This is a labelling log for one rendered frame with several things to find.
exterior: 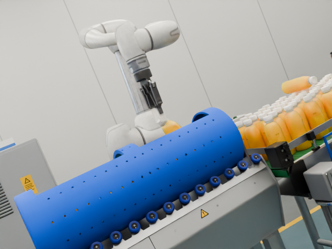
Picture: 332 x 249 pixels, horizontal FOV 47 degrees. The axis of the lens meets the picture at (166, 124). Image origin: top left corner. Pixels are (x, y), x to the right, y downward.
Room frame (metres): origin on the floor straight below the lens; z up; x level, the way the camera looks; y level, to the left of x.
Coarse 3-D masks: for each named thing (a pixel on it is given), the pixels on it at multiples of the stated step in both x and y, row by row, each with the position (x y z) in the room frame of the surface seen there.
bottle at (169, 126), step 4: (168, 120) 1.62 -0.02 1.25; (164, 124) 1.61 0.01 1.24; (168, 124) 1.60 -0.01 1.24; (172, 124) 1.60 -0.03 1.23; (176, 124) 1.61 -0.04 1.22; (164, 128) 1.61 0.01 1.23; (168, 128) 1.60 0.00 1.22; (172, 128) 1.60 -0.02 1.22; (176, 128) 1.60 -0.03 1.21; (164, 132) 1.62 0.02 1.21; (168, 132) 1.60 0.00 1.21
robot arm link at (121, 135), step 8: (112, 128) 1.99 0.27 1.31; (120, 128) 1.98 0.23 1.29; (128, 128) 2.01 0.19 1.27; (136, 128) 2.05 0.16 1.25; (112, 136) 1.97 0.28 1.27; (120, 136) 1.96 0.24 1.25; (128, 136) 1.98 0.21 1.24; (136, 136) 2.00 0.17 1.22; (112, 144) 1.97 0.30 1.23; (120, 144) 1.96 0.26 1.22; (136, 144) 1.99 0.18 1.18; (112, 152) 1.97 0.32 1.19
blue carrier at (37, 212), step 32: (192, 128) 1.50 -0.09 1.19; (224, 128) 1.52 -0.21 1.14; (128, 160) 1.37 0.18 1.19; (160, 160) 1.39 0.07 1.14; (192, 160) 1.43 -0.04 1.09; (224, 160) 1.50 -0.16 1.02; (32, 192) 1.28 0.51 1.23; (64, 192) 1.26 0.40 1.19; (96, 192) 1.28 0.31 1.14; (128, 192) 1.31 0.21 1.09; (160, 192) 1.37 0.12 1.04; (32, 224) 1.19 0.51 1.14; (64, 224) 1.21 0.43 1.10; (96, 224) 1.26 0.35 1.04
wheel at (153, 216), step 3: (147, 213) 1.37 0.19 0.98; (150, 213) 1.37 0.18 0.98; (153, 213) 1.37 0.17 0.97; (156, 213) 1.37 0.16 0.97; (147, 216) 1.36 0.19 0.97; (150, 216) 1.37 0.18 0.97; (153, 216) 1.37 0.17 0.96; (156, 216) 1.37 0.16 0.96; (147, 219) 1.36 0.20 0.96; (150, 219) 1.36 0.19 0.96; (153, 219) 1.36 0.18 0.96; (156, 219) 1.36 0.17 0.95; (150, 222) 1.36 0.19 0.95; (153, 222) 1.36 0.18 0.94
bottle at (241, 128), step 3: (237, 126) 1.80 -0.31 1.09; (240, 126) 1.79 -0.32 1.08; (243, 126) 1.80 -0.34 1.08; (240, 129) 1.79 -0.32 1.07; (243, 129) 1.79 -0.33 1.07; (240, 132) 1.79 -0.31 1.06; (243, 132) 1.78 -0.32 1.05; (243, 135) 1.78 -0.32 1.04; (243, 138) 1.78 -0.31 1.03; (243, 141) 1.78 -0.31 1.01; (246, 141) 1.78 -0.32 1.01; (246, 144) 1.78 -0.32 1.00; (246, 147) 1.78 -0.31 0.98; (249, 156) 1.78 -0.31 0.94
